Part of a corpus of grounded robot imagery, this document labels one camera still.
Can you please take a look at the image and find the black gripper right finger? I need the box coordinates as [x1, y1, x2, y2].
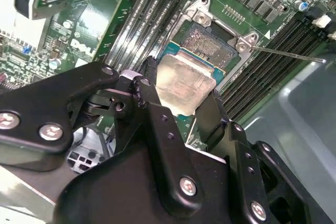
[198, 90, 316, 224]

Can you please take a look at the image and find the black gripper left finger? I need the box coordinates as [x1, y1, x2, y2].
[0, 56, 205, 219]

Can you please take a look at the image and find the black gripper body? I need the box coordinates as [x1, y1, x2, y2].
[54, 138, 238, 224]

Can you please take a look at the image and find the silver CPU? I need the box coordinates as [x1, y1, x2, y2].
[154, 41, 226, 117]

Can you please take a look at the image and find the metal wire locking lever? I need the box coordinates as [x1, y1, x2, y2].
[249, 45, 328, 64]
[156, 19, 186, 58]

